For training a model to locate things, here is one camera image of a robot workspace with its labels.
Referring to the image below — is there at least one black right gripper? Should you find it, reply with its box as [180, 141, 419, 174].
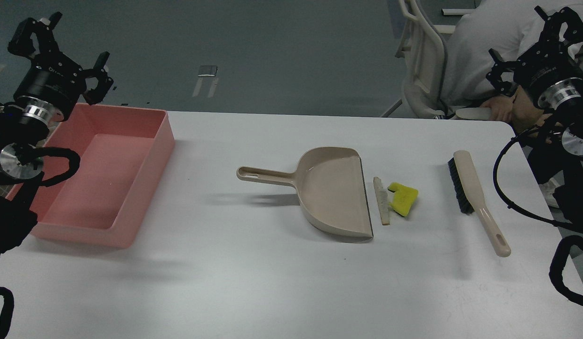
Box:
[486, 6, 583, 97]

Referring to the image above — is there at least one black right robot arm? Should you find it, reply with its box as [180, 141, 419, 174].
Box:
[486, 6, 583, 306]

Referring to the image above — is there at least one beige brush with black bristles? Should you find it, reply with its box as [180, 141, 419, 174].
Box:
[447, 150, 511, 258]

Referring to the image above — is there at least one silver floor plate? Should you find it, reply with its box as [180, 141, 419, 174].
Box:
[197, 65, 218, 77]

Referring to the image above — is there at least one pink plastic bin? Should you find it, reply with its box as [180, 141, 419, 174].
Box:
[31, 104, 175, 248]

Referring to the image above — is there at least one white table base bar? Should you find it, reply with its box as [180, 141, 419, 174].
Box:
[441, 8, 475, 16]

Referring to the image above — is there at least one yellow sponge piece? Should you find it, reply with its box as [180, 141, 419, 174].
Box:
[387, 182, 419, 217]

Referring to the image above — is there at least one white office chair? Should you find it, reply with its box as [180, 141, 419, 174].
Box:
[382, 0, 455, 120]

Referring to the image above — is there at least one person in grey shirt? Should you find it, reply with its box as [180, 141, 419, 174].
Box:
[439, 0, 583, 208]

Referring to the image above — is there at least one white bread slice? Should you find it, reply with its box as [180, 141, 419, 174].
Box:
[373, 177, 390, 226]

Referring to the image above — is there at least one beige plastic dustpan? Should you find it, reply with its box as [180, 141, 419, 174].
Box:
[237, 147, 374, 241]

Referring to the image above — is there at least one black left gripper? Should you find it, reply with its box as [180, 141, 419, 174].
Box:
[8, 12, 113, 109]

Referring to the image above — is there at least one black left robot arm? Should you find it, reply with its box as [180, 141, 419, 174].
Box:
[0, 11, 113, 258]

